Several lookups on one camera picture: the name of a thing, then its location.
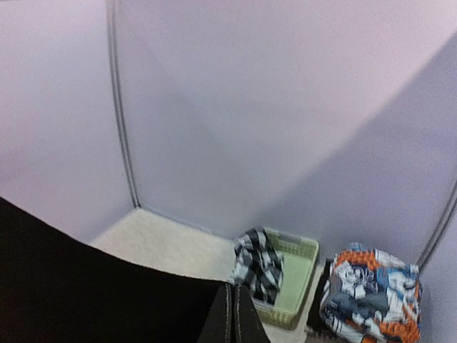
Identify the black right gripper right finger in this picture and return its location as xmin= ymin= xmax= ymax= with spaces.
xmin=233 ymin=286 xmax=271 ymax=343

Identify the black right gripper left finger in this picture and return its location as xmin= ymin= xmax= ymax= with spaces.
xmin=197 ymin=284 xmax=232 ymax=343

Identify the black t-shirt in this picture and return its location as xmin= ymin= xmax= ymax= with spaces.
xmin=1 ymin=200 xmax=225 ymax=342

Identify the dark folded clothes stack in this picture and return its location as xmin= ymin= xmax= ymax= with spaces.
xmin=306 ymin=259 xmax=336 ymax=340

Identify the pale green plastic laundry basket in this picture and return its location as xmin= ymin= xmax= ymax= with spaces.
xmin=254 ymin=228 xmax=319 ymax=331

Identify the black white patterned garment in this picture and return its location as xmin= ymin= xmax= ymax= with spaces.
xmin=228 ymin=227 xmax=284 ymax=306

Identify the orange blue patterned folded garment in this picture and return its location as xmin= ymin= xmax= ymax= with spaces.
xmin=319 ymin=243 xmax=422 ymax=342

